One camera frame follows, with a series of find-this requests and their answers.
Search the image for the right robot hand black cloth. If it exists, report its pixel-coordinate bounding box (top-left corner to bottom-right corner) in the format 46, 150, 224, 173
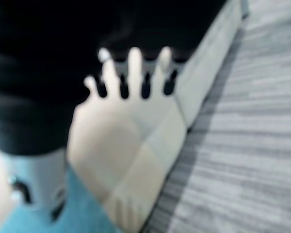
0, 0, 227, 222

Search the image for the teal cushion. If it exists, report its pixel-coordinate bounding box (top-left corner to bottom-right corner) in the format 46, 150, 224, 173
0, 167, 127, 233

